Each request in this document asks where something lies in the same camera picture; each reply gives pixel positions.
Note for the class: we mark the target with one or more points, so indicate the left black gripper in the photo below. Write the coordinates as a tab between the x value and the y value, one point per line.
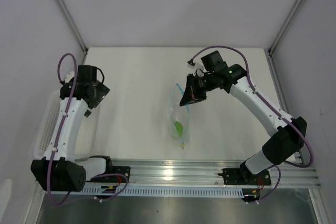
101	92

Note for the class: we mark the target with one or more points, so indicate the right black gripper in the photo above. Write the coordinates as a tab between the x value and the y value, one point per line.
191	94

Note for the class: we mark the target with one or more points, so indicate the clear zip top bag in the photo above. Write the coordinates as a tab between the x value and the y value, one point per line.
178	113

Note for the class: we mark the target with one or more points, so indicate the green toy vegetable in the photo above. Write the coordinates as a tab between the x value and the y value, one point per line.
179	128

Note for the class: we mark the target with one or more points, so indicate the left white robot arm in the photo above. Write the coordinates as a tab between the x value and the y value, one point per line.
57	169

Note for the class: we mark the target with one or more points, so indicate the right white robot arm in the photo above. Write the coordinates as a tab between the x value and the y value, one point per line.
286	133

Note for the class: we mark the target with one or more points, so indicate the white perforated plastic basket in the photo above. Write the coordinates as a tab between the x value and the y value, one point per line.
86	136

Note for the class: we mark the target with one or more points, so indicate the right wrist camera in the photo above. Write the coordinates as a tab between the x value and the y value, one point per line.
195	65

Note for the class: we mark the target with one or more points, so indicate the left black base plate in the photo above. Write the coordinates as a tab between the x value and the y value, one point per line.
125	170

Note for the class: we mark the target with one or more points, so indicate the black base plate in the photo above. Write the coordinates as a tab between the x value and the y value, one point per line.
125	170
238	176

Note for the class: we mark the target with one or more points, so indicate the white slotted cable duct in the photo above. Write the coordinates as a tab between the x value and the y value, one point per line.
164	191

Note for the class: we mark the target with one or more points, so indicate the aluminium mounting rail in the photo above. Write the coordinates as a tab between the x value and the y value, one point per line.
205	174

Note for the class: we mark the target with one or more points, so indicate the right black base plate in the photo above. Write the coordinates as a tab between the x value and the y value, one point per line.
238	176

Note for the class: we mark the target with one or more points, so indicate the left aluminium frame post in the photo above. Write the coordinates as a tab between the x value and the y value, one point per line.
71	24

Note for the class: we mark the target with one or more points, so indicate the aluminium frame post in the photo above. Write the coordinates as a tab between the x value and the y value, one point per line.
291	16
71	24

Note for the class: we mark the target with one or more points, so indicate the right aluminium frame post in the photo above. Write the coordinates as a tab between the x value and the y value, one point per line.
291	16

